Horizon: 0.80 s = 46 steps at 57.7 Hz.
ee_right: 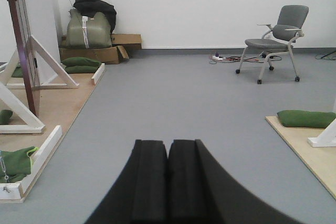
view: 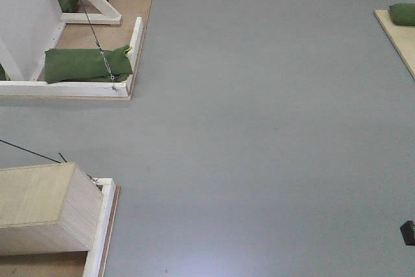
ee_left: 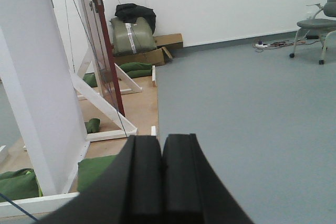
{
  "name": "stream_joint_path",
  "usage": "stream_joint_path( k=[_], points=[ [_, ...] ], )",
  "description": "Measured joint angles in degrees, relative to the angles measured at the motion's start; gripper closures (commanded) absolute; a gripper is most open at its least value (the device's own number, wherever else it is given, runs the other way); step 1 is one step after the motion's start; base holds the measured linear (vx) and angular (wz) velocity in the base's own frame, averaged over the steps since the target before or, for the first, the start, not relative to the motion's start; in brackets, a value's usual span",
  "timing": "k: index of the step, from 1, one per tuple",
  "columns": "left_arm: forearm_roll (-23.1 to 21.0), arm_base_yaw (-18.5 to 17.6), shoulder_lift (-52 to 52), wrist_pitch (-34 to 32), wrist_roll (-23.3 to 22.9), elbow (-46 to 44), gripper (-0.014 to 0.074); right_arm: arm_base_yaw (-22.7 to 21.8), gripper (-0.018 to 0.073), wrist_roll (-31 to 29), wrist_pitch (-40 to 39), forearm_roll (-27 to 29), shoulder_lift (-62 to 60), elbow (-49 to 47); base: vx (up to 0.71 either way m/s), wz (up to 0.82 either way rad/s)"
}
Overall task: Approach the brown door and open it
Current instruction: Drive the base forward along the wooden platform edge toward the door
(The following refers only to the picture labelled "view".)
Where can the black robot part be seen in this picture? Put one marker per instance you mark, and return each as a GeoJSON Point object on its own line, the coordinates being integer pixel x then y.
{"type": "Point", "coordinates": [408, 233]}

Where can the green sandbag by turnbuckle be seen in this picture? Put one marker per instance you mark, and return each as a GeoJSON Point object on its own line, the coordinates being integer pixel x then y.
{"type": "Point", "coordinates": [87, 65]}

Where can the white diagonal wooden brace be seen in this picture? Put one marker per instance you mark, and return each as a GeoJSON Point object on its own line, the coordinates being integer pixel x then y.
{"type": "Point", "coordinates": [107, 15]}

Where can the plywood base platform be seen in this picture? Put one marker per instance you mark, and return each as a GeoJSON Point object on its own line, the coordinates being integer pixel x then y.
{"type": "Point", "coordinates": [89, 36]}

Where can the light plywood box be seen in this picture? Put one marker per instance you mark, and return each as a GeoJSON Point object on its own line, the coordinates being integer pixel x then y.
{"type": "Point", "coordinates": [48, 209]}

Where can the small green sandbag behind brace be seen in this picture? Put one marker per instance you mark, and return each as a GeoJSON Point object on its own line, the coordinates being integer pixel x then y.
{"type": "Point", "coordinates": [69, 6]}

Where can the plywood board far right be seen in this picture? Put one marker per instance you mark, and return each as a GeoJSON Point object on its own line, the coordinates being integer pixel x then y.
{"type": "Point", "coordinates": [401, 37]}

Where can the green sandbag far right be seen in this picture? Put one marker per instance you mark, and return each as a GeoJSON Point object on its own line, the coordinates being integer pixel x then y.
{"type": "Point", "coordinates": [402, 14]}

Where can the white rail near box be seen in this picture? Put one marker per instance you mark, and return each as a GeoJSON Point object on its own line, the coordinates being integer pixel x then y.
{"type": "Point", "coordinates": [97, 256]}

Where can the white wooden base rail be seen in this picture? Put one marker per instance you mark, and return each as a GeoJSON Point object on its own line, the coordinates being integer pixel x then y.
{"type": "Point", "coordinates": [82, 90]}

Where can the white wall panel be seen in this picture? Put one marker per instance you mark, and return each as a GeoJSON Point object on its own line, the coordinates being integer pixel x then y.
{"type": "Point", "coordinates": [28, 29]}

